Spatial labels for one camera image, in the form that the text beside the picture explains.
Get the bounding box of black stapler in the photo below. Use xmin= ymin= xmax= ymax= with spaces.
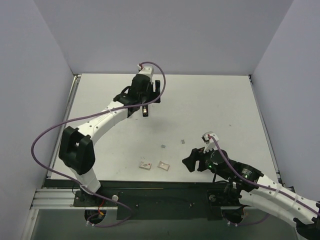
xmin=142 ymin=105 xmax=149 ymax=118

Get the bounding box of clear staple box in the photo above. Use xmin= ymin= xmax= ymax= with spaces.
xmin=157 ymin=161 xmax=170 ymax=171

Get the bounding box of staple box with red label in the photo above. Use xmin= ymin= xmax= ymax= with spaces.
xmin=139 ymin=161 xmax=152 ymax=171

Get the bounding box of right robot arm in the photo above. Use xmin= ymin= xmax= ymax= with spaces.
xmin=182 ymin=148 xmax=320 ymax=240

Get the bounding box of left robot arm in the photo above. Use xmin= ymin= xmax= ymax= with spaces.
xmin=58 ymin=66 xmax=161 ymax=206

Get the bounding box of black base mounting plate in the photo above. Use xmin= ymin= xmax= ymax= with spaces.
xmin=73 ymin=181 xmax=245 ymax=223

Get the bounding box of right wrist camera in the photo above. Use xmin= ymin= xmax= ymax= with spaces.
xmin=201 ymin=131 xmax=219 ymax=153

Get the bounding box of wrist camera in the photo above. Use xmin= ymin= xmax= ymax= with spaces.
xmin=201 ymin=131 xmax=219 ymax=153
xmin=137 ymin=63 xmax=154 ymax=81

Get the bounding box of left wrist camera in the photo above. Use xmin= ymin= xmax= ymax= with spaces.
xmin=137 ymin=63 xmax=154 ymax=81

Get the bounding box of aluminium frame rail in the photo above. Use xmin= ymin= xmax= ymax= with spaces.
xmin=30 ymin=188 xmax=75 ymax=210

